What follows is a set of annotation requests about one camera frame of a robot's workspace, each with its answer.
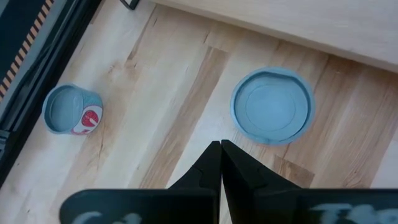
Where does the black table frame rail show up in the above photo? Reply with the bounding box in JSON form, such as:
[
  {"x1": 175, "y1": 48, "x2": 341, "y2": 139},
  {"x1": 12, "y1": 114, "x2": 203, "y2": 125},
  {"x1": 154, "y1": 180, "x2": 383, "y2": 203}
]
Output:
[{"x1": 0, "y1": 0, "x2": 103, "y2": 189}]

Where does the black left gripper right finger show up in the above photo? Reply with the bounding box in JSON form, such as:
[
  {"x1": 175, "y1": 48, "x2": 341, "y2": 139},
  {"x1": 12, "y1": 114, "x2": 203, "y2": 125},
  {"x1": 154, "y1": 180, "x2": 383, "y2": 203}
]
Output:
[{"x1": 220, "y1": 139, "x2": 398, "y2": 224}]

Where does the orange black hazard tape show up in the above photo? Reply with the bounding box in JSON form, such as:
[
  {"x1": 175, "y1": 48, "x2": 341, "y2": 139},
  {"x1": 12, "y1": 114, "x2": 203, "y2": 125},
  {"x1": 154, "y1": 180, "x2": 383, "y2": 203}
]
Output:
[{"x1": 0, "y1": 0, "x2": 54, "y2": 98}]

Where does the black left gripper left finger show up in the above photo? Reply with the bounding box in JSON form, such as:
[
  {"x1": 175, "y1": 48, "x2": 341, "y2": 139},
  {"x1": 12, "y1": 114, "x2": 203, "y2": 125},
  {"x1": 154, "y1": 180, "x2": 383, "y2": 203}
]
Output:
[{"x1": 58, "y1": 140, "x2": 223, "y2": 224}]

